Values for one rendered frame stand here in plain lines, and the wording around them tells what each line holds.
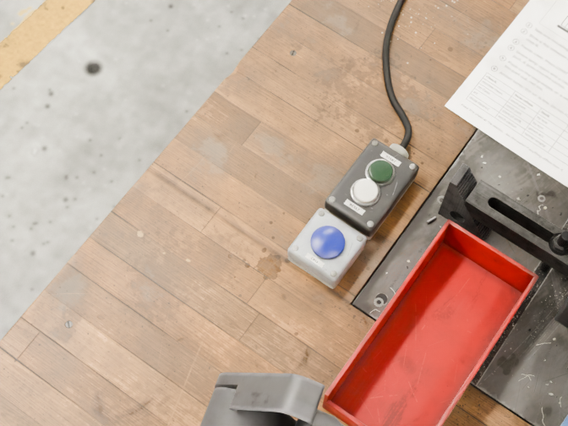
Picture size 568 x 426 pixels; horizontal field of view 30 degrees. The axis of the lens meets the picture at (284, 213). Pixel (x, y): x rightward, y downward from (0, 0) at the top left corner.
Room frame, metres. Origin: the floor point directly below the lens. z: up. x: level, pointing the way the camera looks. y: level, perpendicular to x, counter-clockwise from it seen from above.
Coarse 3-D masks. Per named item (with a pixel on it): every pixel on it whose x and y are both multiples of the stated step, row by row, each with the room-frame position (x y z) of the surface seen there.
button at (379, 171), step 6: (372, 162) 0.57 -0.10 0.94; (378, 162) 0.57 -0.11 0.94; (384, 162) 0.57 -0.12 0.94; (372, 168) 0.56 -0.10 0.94; (378, 168) 0.56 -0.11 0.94; (384, 168) 0.56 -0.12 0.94; (390, 168) 0.56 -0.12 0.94; (372, 174) 0.55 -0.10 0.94; (378, 174) 0.55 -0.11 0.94; (384, 174) 0.55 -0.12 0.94; (390, 174) 0.55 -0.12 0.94; (378, 180) 0.54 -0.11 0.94; (384, 180) 0.54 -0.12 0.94
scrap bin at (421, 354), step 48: (480, 240) 0.46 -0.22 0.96; (432, 288) 0.42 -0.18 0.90; (480, 288) 0.42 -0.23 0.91; (528, 288) 0.41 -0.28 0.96; (384, 336) 0.36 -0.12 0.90; (432, 336) 0.36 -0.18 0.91; (480, 336) 0.37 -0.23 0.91; (336, 384) 0.29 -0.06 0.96; (384, 384) 0.31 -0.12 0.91; (432, 384) 0.31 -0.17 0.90
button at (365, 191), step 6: (360, 180) 0.54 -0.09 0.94; (366, 180) 0.54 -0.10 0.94; (354, 186) 0.53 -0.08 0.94; (360, 186) 0.53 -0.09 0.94; (366, 186) 0.53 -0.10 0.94; (372, 186) 0.53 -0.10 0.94; (354, 192) 0.53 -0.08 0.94; (360, 192) 0.53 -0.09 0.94; (366, 192) 0.53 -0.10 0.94; (372, 192) 0.53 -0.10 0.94; (360, 198) 0.52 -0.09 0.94; (366, 198) 0.52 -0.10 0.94; (372, 198) 0.52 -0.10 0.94
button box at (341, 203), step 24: (384, 48) 0.74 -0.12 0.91; (384, 72) 0.71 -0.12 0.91; (408, 120) 0.64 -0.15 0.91; (384, 144) 0.60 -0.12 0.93; (360, 168) 0.56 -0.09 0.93; (408, 168) 0.56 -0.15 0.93; (336, 192) 0.53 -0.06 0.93; (384, 192) 0.53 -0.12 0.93; (336, 216) 0.51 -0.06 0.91; (360, 216) 0.50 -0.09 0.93; (384, 216) 0.50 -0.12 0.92
